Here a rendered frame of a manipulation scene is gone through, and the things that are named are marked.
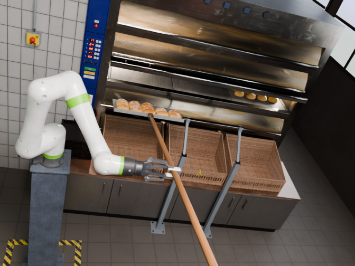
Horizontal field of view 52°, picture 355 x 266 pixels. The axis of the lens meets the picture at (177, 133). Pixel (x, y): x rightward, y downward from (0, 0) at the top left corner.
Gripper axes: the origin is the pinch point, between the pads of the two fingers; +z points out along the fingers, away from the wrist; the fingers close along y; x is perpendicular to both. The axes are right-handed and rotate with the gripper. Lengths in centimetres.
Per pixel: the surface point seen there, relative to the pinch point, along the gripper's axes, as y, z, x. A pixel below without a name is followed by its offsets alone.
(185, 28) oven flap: -67, 20, -132
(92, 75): -13, -46, -148
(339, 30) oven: -94, 149, -122
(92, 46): -37, -50, -140
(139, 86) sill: -9, -4, -152
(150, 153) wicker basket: 52, 18, -152
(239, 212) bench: 91, 111, -125
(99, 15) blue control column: -62, -48, -132
